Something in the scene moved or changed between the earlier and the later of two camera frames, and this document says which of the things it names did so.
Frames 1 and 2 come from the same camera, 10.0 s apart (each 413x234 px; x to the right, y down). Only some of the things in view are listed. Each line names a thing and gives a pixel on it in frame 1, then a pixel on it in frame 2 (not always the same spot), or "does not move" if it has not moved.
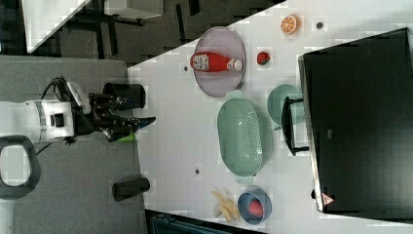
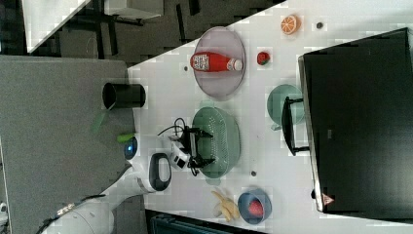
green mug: x=276 y=100 does not move
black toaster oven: x=355 y=123 does not move
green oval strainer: x=244 y=137 to x=224 y=145
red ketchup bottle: x=206 y=62 does not move
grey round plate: x=219 y=61 does not move
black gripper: x=99 y=115 to x=189 y=145
